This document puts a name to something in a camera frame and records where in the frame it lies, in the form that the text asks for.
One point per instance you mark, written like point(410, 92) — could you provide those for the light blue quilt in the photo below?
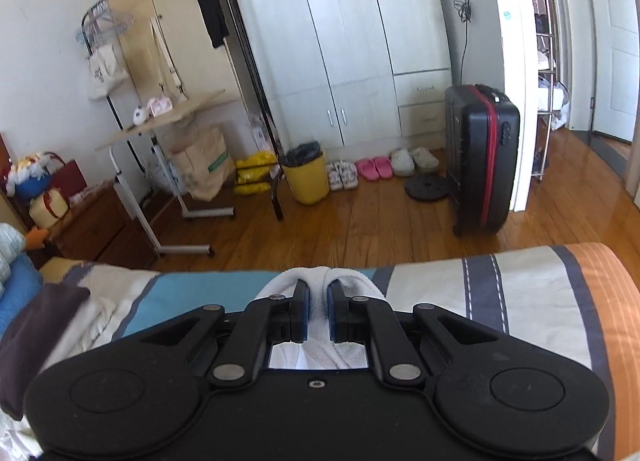
point(10, 246)

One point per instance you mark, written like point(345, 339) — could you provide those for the white tote bag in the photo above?
point(105, 71)

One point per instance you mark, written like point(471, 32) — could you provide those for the blue pillow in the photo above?
point(20, 286)

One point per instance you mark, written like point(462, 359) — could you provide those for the white wardrobe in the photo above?
point(340, 41)

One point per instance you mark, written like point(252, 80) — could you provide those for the black suitcase with red stripe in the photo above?
point(475, 166)

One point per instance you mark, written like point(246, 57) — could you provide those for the rolling side table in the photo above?
point(165, 121)

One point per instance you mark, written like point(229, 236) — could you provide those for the black weight plate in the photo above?
point(427, 187)

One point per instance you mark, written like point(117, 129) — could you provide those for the orange plush toy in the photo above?
point(37, 241)

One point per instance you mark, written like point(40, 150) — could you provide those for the brown paper bag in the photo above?
point(205, 166)

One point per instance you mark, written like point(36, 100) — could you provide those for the white plastic bag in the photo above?
point(160, 176)
point(561, 108)

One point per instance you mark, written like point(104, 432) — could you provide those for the yellow trash bin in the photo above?
point(305, 181)

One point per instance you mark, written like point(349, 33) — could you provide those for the metal shelf rack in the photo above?
point(550, 41)

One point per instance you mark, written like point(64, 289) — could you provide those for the white package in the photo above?
point(260, 136)

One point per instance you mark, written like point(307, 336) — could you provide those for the grey slipper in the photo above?
point(425, 161)
point(401, 163)

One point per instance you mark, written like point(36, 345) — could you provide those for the white door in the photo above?
point(620, 41)

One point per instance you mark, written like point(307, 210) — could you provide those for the yellow plastic bag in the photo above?
point(255, 166)

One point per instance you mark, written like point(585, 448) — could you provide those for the small white plush toy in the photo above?
point(140, 116)

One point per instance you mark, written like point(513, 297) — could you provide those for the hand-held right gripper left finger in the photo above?
point(306, 313)

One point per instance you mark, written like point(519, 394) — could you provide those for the bundle of clothes hangers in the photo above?
point(107, 21)

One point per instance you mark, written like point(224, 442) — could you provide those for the white folded garment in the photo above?
point(100, 323)

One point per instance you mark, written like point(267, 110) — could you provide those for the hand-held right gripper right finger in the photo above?
point(331, 313)

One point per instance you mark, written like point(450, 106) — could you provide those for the beige wooden cabinet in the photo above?
point(140, 1)

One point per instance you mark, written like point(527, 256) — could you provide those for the wooden headboard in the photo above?
point(3, 161)

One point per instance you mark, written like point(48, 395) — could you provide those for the pink slipper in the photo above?
point(382, 167)
point(365, 170)

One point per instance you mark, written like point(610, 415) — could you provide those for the bed with striped sheet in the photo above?
point(525, 301)

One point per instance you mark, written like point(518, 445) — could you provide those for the white shirt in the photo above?
point(318, 326)

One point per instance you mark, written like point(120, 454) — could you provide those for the wooden nightstand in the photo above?
point(95, 231)

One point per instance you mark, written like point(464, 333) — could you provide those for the dark brown folded sweater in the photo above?
point(35, 341)

